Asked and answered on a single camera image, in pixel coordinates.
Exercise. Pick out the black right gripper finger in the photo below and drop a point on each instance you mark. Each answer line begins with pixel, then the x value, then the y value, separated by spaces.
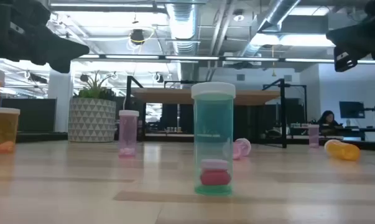
pixel 352 28
pixel 352 40

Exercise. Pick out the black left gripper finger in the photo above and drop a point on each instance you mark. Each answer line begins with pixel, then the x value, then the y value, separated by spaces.
pixel 66 52
pixel 62 42

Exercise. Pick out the short orange medicine bottle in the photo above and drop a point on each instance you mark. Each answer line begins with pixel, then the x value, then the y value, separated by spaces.
pixel 8 127

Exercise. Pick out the tall pink medicine bottle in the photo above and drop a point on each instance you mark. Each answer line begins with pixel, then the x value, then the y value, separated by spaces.
pixel 128 130

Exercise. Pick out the short pink medicine bottle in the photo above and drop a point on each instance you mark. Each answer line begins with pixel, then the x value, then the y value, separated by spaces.
pixel 313 135

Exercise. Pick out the wide orange medicine bottle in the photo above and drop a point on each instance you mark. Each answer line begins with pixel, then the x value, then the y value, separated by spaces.
pixel 342 151

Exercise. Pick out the green bottle with red pill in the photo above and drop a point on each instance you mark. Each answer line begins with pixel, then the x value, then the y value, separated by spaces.
pixel 213 124

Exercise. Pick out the green spiky plant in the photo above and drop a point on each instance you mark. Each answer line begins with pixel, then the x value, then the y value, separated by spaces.
pixel 95 90

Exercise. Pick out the dark computer monitor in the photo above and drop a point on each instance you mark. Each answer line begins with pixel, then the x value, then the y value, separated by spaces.
pixel 352 109

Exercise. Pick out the dark office partition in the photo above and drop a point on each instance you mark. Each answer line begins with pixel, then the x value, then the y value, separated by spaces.
pixel 35 115

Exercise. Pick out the white triangle-patterned planter pot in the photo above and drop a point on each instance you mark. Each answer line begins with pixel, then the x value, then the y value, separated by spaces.
pixel 92 121

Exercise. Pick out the person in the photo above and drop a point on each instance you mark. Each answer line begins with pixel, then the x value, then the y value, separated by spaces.
pixel 328 119

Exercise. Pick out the gold hanging pendant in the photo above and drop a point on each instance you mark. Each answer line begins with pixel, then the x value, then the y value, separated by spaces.
pixel 273 73

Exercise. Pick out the dark office desk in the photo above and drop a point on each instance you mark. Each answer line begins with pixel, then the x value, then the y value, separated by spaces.
pixel 358 132

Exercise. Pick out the lavender pill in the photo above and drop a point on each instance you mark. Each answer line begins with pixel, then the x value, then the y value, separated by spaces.
pixel 214 164

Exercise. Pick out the red pill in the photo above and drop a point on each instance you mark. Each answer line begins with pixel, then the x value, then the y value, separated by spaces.
pixel 215 178

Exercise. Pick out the black overhead camera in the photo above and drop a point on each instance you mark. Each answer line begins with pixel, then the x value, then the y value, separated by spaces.
pixel 137 36

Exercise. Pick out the silver slanted ventilation duct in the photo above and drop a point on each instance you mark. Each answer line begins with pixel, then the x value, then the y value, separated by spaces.
pixel 277 12

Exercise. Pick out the wooden shelf with black frame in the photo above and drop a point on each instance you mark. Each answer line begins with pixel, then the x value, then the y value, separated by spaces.
pixel 168 96

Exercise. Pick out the silver corrugated ventilation duct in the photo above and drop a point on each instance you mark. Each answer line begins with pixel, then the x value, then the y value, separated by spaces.
pixel 182 25

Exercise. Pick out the black overhead frame bar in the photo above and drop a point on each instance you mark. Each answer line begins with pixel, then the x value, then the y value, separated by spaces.
pixel 206 58

